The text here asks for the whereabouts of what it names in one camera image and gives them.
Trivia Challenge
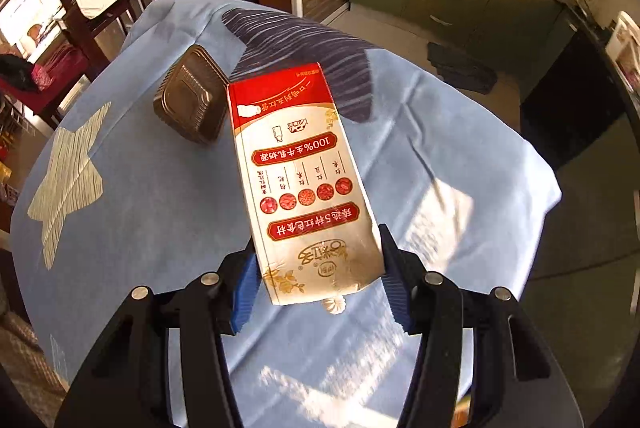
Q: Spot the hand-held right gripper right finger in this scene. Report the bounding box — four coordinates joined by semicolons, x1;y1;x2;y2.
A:
378;223;583;428

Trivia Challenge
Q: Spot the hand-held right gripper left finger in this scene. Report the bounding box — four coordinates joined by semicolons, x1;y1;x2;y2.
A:
55;239;262;428

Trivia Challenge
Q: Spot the red and white milk carton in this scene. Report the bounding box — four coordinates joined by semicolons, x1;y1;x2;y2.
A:
226;62;385;315

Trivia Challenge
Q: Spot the blue star print tablecloth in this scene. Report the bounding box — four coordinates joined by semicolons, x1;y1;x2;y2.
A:
10;0;563;428

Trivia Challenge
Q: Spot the brown plastic tray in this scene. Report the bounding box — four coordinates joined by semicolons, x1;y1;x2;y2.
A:
152;44;230;144

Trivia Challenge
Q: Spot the woven chair seat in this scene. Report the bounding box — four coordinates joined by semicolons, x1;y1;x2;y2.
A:
0;308;67;428

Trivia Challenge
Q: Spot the dark floor mat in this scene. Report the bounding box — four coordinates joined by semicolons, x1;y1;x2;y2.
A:
427;42;499;95

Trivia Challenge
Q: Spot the pink bag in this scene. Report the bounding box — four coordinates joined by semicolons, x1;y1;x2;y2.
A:
32;45;84;90

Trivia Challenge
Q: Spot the dark wooden chair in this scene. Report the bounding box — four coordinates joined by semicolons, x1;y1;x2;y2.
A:
54;0;152;76

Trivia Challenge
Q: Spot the white printed plastic container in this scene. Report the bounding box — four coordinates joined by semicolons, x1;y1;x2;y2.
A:
605;11;640;98

